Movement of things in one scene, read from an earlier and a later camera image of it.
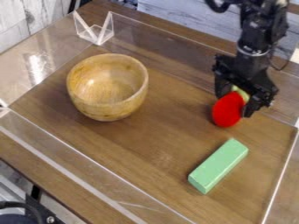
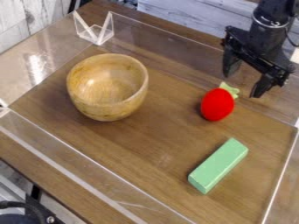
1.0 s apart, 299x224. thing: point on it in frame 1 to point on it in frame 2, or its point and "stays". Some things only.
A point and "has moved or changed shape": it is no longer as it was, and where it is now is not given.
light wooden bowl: [108, 84] stays
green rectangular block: [210, 172] stays
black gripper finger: [222, 87] to [232, 60]
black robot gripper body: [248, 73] to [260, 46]
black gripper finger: [252, 105] to [266, 84]
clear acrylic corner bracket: [96, 34] stays
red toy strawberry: [229, 105] has moved or changed shape
